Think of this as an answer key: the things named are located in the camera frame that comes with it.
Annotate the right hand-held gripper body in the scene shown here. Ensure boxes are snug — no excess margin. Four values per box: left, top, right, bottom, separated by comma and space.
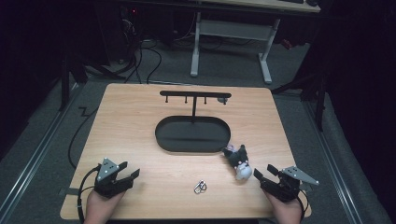
261, 165, 320, 203

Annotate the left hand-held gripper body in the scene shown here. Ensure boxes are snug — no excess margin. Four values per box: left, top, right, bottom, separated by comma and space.
92, 157, 135, 199

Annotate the black and white plush keychain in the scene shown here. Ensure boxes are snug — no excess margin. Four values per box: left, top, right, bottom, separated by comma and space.
221, 143, 253, 181

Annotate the silver metal clip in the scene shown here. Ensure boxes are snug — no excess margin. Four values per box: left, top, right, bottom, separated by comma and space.
193, 179, 208, 195

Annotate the black key rack with tray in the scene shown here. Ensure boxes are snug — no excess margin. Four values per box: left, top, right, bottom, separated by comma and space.
154, 90, 233, 154

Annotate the person's right hand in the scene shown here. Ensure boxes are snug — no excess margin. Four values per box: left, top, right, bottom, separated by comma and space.
263, 189, 304, 224

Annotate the person's left hand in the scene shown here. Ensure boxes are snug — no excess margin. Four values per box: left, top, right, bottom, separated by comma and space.
83, 189, 126, 224

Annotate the grey tape strip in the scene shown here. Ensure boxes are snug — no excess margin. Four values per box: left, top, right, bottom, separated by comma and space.
58, 187, 96, 197

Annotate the black metal stand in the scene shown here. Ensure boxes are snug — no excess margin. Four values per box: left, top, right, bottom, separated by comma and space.
58, 46, 89, 112
270, 69, 329, 133

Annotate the dark computer tower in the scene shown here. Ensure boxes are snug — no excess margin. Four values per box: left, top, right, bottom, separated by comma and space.
117, 5, 143, 63

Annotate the white-legged wooden desk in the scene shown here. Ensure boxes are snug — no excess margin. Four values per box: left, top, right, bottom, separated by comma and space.
189, 0, 321, 85

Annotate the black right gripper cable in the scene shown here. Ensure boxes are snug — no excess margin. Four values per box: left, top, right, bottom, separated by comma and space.
297, 189, 310, 220

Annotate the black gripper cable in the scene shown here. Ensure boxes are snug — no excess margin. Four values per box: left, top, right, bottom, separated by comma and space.
77, 164, 103, 224
297, 189, 310, 220

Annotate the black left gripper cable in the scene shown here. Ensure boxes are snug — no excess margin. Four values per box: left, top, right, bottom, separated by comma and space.
77, 164, 103, 224

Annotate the black floor cable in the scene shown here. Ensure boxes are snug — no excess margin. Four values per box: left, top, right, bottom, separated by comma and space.
67, 105, 100, 171

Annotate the metal floor rail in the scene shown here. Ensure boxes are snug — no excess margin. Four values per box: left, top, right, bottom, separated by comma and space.
0, 83, 82, 220
302, 98, 364, 224

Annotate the bundle of black cables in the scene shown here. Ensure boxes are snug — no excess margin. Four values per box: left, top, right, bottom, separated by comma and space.
116, 36, 163, 85

